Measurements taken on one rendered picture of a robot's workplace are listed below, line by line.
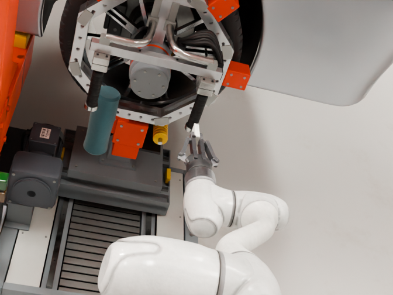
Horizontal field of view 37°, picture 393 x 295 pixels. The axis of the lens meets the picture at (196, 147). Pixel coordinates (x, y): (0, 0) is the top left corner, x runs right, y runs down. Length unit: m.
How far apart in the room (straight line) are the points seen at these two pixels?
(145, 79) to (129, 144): 0.42
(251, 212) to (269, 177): 1.62
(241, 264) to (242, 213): 0.53
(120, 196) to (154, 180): 0.16
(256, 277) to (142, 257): 0.20
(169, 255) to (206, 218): 0.54
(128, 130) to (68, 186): 0.42
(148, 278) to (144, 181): 1.56
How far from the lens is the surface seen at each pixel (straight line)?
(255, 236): 1.40
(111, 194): 2.53
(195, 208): 1.56
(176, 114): 2.23
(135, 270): 1.00
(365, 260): 3.05
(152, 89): 1.99
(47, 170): 2.22
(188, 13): 2.30
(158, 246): 1.03
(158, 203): 2.56
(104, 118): 2.09
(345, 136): 3.80
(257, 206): 1.58
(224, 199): 1.59
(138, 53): 1.86
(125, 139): 2.29
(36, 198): 2.26
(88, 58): 2.22
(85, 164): 2.54
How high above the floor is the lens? 1.92
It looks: 37 degrees down
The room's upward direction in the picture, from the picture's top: 21 degrees clockwise
